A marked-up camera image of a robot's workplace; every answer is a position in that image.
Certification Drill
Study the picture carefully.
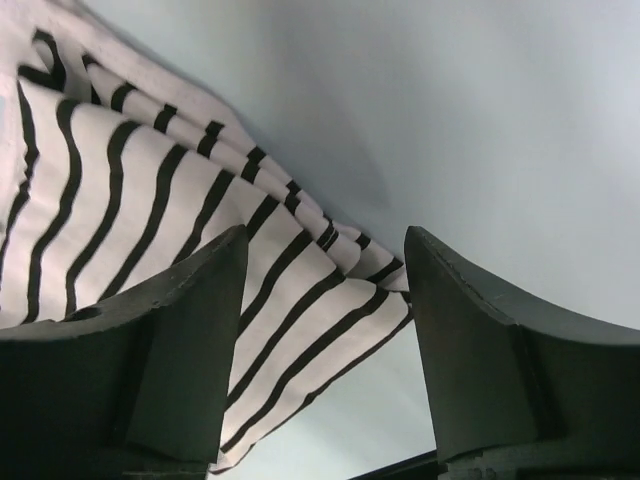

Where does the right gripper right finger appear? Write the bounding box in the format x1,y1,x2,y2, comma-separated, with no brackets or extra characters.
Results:
404,227,639,479

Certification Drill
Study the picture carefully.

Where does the black white striped tank top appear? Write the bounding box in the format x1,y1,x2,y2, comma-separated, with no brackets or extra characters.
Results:
1,1,412,474

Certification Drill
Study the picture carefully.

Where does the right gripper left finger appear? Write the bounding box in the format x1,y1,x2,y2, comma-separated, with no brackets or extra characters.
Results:
1,226,248,479

